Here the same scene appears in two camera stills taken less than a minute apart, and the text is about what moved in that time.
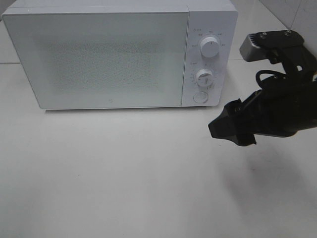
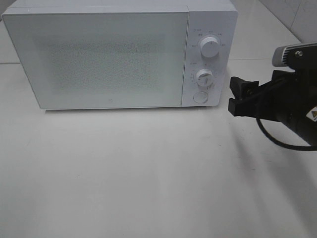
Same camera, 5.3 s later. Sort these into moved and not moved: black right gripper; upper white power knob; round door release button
Moved: black right gripper
Not moved: upper white power knob; round door release button
